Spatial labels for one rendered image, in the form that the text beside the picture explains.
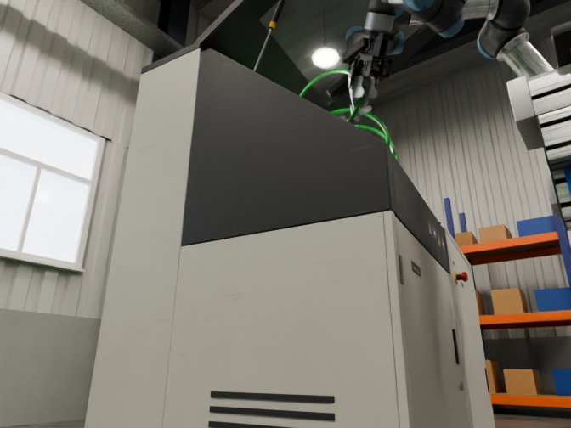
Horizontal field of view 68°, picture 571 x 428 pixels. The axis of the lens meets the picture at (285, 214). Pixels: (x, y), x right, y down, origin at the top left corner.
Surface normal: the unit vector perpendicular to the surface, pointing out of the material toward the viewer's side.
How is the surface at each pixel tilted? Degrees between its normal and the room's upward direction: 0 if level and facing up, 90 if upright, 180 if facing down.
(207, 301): 90
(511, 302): 90
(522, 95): 90
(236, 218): 90
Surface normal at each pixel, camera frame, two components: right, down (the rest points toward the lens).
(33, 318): 0.80, -0.21
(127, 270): -0.50, -0.31
